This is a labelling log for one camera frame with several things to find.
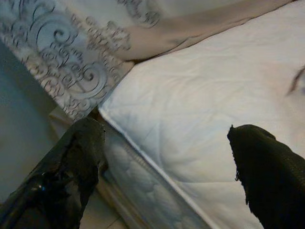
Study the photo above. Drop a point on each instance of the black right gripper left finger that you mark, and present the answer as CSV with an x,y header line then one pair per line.
x,y
59,171

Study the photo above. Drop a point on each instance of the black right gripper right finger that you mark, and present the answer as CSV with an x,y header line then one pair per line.
x,y
269,179

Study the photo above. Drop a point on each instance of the white quilted mattress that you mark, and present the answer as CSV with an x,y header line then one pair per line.
x,y
190,107

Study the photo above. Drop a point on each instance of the beige bed sheet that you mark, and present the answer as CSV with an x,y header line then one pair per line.
x,y
190,26

